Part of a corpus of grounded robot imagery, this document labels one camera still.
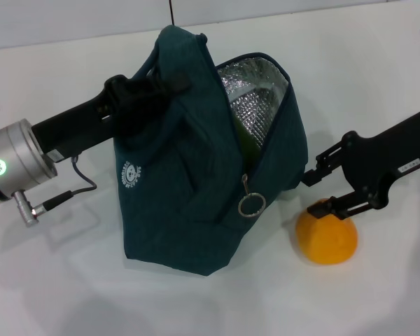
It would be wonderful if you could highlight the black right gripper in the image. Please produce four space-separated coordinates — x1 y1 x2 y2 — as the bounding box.
300 108 420 222

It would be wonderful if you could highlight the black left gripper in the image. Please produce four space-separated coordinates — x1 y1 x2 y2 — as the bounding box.
31 73 193 162

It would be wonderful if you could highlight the yellow pear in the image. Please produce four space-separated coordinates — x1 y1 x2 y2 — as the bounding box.
294 197 359 266

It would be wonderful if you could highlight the green cucumber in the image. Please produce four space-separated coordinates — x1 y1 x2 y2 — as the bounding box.
232 116 264 166

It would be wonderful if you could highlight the teal insulated lunch bag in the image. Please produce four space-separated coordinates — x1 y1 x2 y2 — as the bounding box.
113 24 309 278

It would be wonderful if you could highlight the metal key ring zipper pull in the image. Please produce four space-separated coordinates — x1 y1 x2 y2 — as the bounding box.
237 173 267 218

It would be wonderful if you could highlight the left gripper grey cable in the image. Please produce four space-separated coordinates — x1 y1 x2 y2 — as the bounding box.
13 155 99 228

